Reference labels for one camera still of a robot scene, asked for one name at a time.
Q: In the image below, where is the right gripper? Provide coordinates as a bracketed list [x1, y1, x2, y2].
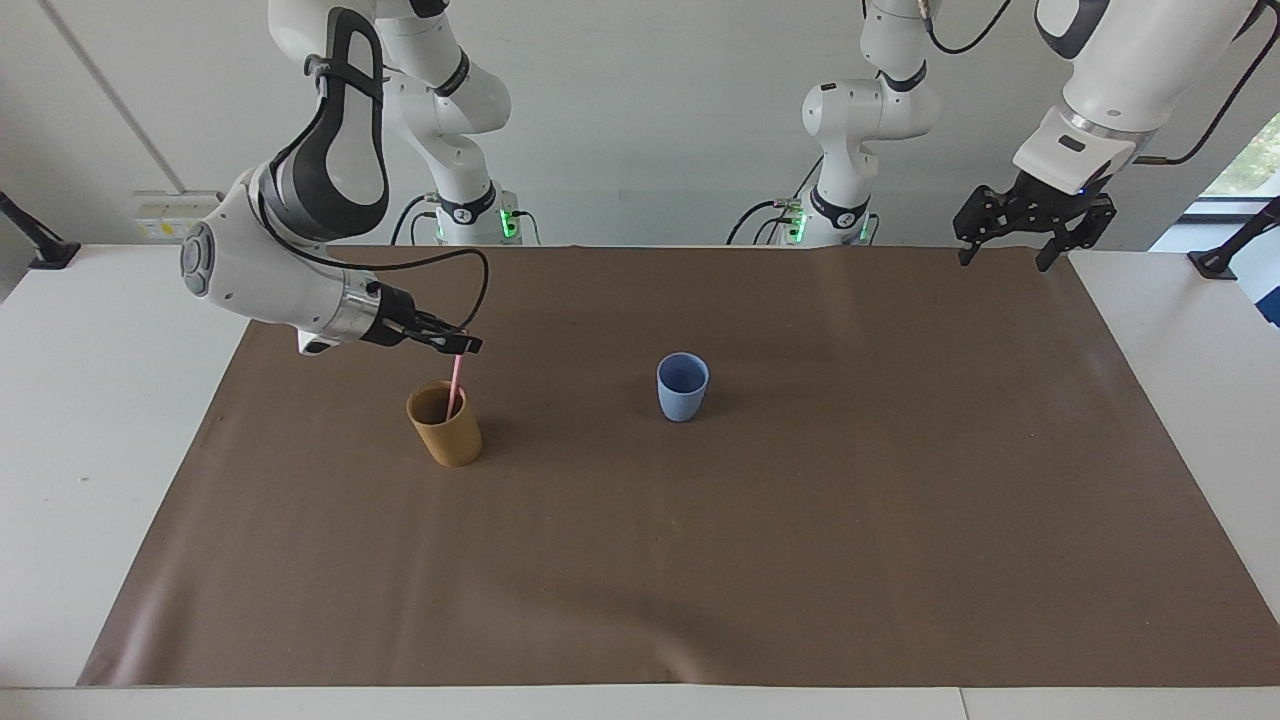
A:
[361, 282, 433, 349]

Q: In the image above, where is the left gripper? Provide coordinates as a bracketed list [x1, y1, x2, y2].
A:
[952, 170, 1118, 274]

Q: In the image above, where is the tan brown cup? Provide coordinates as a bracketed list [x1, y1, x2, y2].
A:
[405, 379, 484, 469]

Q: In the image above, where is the blue cup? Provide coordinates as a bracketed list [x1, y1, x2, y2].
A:
[655, 351, 711, 424]

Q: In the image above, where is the black stand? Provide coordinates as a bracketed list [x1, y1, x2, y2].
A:
[0, 189, 82, 271]
[1187, 196, 1280, 282]

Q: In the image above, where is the window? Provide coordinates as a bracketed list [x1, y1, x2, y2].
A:
[1198, 112, 1280, 201]

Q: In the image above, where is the black cable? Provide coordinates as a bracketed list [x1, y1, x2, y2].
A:
[1134, 0, 1269, 167]
[256, 183, 492, 337]
[922, 0, 1013, 57]
[389, 193, 443, 247]
[725, 199, 804, 247]

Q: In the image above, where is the white wall socket box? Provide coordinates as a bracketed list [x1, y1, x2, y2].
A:
[132, 189, 224, 244]

